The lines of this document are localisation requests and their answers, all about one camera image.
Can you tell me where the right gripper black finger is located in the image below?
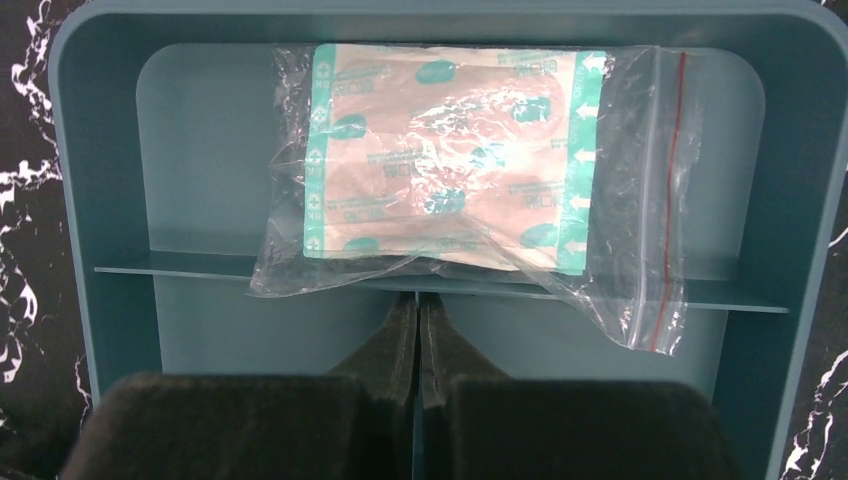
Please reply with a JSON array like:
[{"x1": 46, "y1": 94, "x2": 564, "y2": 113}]
[{"x1": 419, "y1": 293, "x2": 743, "y2": 479}]

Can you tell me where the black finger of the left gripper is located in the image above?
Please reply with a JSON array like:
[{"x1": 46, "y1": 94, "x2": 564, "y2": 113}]
[{"x1": 61, "y1": 293, "x2": 418, "y2": 479}]

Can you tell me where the green bandage packet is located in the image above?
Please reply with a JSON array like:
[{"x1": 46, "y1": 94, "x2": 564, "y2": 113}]
[{"x1": 249, "y1": 43, "x2": 704, "y2": 355}]

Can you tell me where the dark teal tray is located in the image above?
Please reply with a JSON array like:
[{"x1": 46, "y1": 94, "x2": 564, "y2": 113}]
[{"x1": 49, "y1": 1, "x2": 847, "y2": 479}]

